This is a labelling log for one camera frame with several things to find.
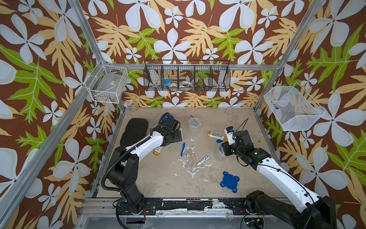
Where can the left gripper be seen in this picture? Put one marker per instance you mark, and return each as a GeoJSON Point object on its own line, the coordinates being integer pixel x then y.
{"type": "Point", "coordinates": [178, 137]}

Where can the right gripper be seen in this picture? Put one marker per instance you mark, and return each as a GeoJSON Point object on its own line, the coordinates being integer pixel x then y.
{"type": "Point", "coordinates": [225, 148]}

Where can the clear plastic cup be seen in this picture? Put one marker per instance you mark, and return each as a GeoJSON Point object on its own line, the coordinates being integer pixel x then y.
{"type": "Point", "coordinates": [194, 126]}
{"type": "Point", "coordinates": [219, 154]}

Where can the small toothpaste tube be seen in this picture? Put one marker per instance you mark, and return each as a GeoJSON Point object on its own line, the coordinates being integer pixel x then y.
{"type": "Point", "coordinates": [203, 160]}

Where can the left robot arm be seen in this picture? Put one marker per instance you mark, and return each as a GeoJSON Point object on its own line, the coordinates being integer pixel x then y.
{"type": "Point", "coordinates": [122, 172]}

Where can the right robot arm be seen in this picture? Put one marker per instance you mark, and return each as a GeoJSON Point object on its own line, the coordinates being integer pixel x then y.
{"type": "Point", "coordinates": [306, 210]}

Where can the white bottle right back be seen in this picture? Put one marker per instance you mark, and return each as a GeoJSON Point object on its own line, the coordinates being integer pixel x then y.
{"type": "Point", "coordinates": [216, 135]}

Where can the white bottle purple label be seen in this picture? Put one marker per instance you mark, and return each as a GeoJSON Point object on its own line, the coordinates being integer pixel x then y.
{"type": "Point", "coordinates": [157, 151]}

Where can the black rubber mat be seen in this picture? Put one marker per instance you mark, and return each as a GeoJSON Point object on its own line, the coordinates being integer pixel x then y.
{"type": "Point", "coordinates": [135, 131]}

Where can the glass jar corner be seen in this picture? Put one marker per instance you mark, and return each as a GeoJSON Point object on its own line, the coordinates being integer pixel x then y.
{"type": "Point", "coordinates": [132, 105]}

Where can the white mesh basket right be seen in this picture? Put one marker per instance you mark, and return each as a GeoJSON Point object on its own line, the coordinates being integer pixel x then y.
{"type": "Point", "coordinates": [293, 107]}

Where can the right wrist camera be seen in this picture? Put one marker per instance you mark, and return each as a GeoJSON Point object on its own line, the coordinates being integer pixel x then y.
{"type": "Point", "coordinates": [229, 131]}

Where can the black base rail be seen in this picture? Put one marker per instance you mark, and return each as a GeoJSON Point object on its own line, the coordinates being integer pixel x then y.
{"type": "Point", "coordinates": [187, 206]}

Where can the black wire basket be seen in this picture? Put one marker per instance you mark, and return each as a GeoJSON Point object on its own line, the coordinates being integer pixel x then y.
{"type": "Point", "coordinates": [196, 75]}

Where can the white wire basket left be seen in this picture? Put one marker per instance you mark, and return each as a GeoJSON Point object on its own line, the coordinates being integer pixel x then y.
{"type": "Point", "coordinates": [106, 83]}

